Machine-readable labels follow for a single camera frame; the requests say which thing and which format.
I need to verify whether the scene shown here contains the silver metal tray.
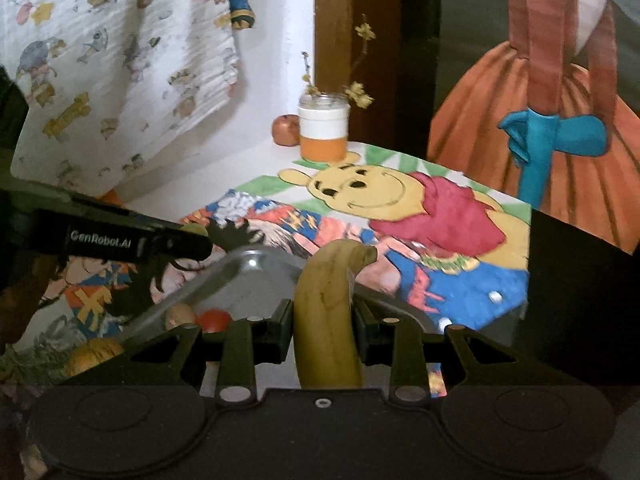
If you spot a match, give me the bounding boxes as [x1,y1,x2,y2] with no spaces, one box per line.
[117,246,438,396]

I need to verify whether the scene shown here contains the red apple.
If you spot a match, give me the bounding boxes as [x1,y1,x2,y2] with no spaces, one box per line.
[271,114,299,148]

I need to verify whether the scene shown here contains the grey haired figure drawing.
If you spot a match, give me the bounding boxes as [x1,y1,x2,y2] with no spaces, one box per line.
[1,315,116,387]

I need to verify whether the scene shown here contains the orange dress girl poster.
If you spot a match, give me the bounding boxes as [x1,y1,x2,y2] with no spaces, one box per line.
[427,0,639,252]

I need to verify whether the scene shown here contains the brown kiwi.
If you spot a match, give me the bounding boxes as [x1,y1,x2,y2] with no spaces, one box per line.
[164,304,198,330]

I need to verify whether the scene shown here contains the winnie pooh drawing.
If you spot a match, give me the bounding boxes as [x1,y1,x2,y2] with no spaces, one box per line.
[238,142,532,273]

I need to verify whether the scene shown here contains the colourful anime drawing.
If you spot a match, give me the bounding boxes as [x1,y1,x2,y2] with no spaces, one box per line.
[1,191,528,386]

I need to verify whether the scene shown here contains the yellow banana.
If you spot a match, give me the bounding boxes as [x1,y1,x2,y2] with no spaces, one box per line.
[293,240,378,390]

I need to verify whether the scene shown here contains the orange white glass jar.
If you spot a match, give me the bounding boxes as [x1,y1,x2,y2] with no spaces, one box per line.
[298,93,350,162]

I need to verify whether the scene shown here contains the brown wooden door frame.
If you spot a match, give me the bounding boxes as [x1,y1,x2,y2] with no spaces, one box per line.
[314,0,400,148]

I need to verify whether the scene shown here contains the red cherry tomato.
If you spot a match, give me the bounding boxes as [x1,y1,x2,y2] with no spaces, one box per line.
[198,309,232,334]

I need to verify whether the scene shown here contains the striped pepino melon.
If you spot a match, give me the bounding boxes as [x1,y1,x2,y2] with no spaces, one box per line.
[65,338,124,377]

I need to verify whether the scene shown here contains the dried yellow flower sprig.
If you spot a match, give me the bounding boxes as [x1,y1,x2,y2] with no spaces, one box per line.
[300,13,376,110]

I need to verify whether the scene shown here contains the white cartoon print cloth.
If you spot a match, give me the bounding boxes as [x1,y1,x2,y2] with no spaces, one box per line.
[1,0,254,197]

